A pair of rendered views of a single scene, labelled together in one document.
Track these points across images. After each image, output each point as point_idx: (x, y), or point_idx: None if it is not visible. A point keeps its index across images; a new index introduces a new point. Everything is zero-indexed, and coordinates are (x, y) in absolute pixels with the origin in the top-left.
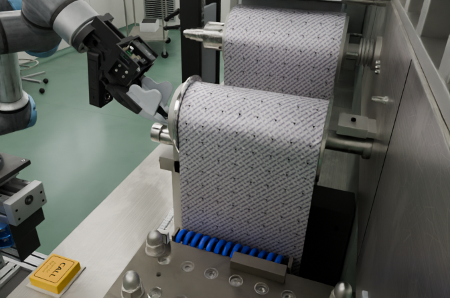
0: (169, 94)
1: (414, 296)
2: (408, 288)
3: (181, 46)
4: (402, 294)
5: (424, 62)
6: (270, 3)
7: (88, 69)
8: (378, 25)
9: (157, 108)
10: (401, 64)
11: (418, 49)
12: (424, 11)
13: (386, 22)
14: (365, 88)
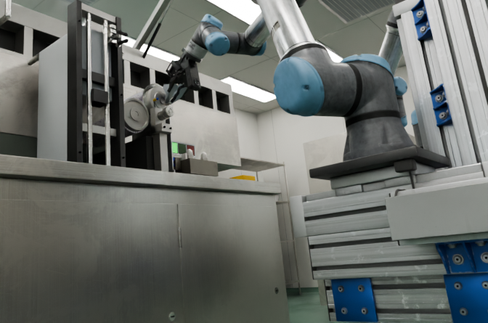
0: (164, 90)
1: (173, 115)
2: (171, 117)
3: (122, 59)
4: (171, 119)
5: (143, 90)
6: (64, 43)
7: (197, 71)
8: (6, 73)
9: (173, 95)
10: (125, 91)
11: (136, 88)
12: (128, 80)
13: None
14: (14, 115)
